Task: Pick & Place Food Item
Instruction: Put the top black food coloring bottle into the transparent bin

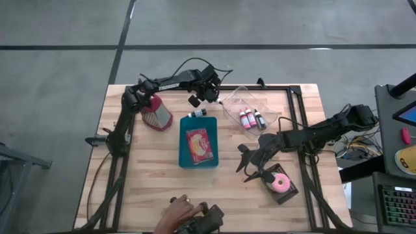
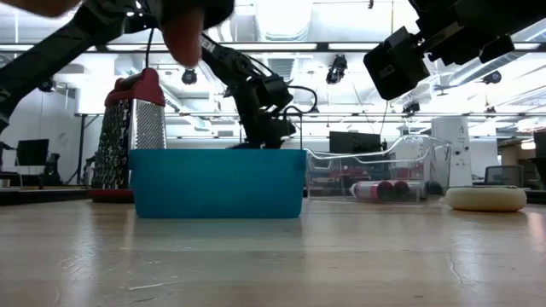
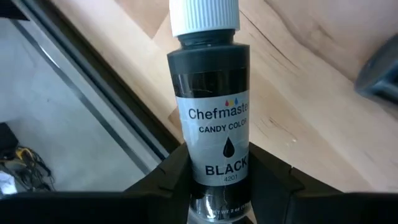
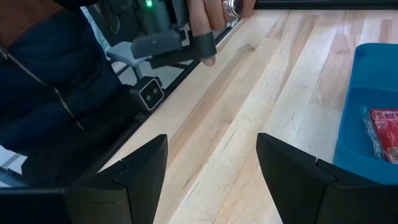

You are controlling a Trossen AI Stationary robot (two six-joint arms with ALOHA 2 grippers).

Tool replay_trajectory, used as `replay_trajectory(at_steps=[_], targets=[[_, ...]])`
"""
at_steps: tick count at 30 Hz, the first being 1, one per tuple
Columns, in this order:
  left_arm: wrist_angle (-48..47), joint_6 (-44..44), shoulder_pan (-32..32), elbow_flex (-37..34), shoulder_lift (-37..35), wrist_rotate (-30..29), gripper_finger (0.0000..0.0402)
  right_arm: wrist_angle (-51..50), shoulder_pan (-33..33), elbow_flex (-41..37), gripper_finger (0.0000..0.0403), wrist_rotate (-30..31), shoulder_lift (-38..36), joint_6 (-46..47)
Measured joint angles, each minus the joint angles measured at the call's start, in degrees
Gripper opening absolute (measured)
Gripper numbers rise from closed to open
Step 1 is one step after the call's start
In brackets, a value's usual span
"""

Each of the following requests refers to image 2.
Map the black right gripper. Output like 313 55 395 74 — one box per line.
362 25 433 102

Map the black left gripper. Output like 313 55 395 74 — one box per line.
237 99 299 150

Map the teal plastic bin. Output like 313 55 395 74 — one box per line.
129 148 308 220

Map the pink food colouring bottle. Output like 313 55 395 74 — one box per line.
392 180 424 201
349 180 396 202

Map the black food colouring bottle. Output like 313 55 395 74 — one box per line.
422 180 444 200

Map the black computer monitor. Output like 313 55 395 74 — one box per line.
15 138 50 168
328 130 383 155

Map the clear plastic bin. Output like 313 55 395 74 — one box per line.
303 134 452 204

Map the red steel box grater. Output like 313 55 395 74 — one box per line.
87 67 168 204

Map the white ceiling duct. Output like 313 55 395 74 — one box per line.
254 0 315 43

